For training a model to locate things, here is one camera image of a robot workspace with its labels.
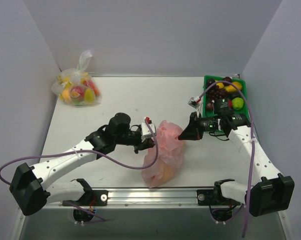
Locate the dark fake mangosteen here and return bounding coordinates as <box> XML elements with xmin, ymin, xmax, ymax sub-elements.
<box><xmin>205</xmin><ymin>78</ymin><xmax>216</xmax><ymax>88</ymax></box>

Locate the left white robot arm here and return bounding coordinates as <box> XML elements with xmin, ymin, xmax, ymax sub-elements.
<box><xmin>9</xmin><ymin>112</ymin><xmax>159</xmax><ymax>216</ymax></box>

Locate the clear bag of fruits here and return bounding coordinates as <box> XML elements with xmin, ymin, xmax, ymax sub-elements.
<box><xmin>51</xmin><ymin>50</ymin><xmax>101</xmax><ymax>106</ymax></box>

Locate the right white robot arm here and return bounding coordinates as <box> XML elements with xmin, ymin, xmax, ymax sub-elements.
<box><xmin>178</xmin><ymin>99</ymin><xmax>295</xmax><ymax>217</ymax></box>

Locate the aluminium front rail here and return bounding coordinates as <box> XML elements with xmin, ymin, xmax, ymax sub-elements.
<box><xmin>19</xmin><ymin>186</ymin><xmax>288</xmax><ymax>210</ymax></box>

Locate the black fake fruit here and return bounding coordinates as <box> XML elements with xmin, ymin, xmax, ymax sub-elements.
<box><xmin>230</xmin><ymin>92</ymin><xmax>241</xmax><ymax>99</ymax></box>

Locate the dark maroon fake fruit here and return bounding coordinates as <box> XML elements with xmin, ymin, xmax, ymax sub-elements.
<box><xmin>205</xmin><ymin>102</ymin><xmax>214</xmax><ymax>112</ymax></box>

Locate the dark fake grapes bunch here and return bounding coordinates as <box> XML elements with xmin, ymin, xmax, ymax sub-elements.
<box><xmin>206</xmin><ymin>88</ymin><xmax>228</xmax><ymax>101</ymax></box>

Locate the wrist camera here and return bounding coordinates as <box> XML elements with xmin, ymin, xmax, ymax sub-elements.
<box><xmin>188</xmin><ymin>96</ymin><xmax>202</xmax><ymax>111</ymax></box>
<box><xmin>141</xmin><ymin>117</ymin><xmax>157</xmax><ymax>141</ymax></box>

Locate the yellow fake mango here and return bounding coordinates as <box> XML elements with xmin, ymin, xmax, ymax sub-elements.
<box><xmin>215</xmin><ymin>82</ymin><xmax>225</xmax><ymax>89</ymax></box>

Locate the pink plastic bag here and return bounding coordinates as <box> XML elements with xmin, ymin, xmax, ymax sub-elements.
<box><xmin>141</xmin><ymin>120</ymin><xmax>185</xmax><ymax>188</ymax></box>

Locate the green fake custard apple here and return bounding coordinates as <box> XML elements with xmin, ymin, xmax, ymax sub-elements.
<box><xmin>231</xmin><ymin>97</ymin><xmax>245</xmax><ymax>111</ymax></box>

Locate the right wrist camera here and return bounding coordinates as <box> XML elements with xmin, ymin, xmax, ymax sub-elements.
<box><xmin>188</xmin><ymin>96</ymin><xmax>202</xmax><ymax>111</ymax></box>

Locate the green plastic tray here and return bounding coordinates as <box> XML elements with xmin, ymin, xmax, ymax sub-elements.
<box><xmin>202</xmin><ymin>75</ymin><xmax>250</xmax><ymax>120</ymax></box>

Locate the orange yellow fake pear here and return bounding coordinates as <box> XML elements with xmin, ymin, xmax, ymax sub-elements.
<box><xmin>224</xmin><ymin>81</ymin><xmax>243</xmax><ymax>93</ymax></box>

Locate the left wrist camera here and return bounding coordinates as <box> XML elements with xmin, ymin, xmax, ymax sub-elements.
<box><xmin>141</xmin><ymin>117</ymin><xmax>157</xmax><ymax>141</ymax></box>

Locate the dark purple fake plum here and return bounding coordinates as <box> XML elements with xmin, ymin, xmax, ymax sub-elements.
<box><xmin>222</xmin><ymin>76</ymin><xmax>233</xmax><ymax>83</ymax></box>

